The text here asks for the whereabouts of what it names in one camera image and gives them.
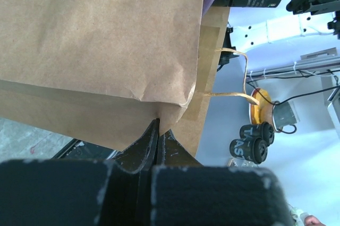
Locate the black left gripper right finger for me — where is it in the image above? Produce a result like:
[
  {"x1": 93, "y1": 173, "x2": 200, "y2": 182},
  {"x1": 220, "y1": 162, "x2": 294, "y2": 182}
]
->
[{"x1": 150, "y1": 132, "x2": 293, "y2": 225}]

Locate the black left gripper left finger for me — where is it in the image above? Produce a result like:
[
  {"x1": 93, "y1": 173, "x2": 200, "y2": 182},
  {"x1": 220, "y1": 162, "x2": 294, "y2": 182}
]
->
[{"x1": 1, "y1": 119, "x2": 159, "y2": 225}]

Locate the brown paper bag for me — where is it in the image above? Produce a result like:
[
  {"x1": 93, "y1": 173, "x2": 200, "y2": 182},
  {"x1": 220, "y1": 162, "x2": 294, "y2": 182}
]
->
[{"x1": 1, "y1": 0, "x2": 229, "y2": 154}]

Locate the black lidded cup background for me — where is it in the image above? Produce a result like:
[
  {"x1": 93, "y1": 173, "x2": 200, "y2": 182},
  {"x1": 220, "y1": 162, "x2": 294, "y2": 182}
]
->
[
  {"x1": 229, "y1": 137, "x2": 268, "y2": 164},
  {"x1": 239, "y1": 122, "x2": 275, "y2": 146}
]

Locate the black base frame rail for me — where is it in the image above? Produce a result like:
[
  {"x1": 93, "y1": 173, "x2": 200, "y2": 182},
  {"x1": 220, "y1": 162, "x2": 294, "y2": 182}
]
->
[{"x1": 53, "y1": 139, "x2": 120, "y2": 160}]

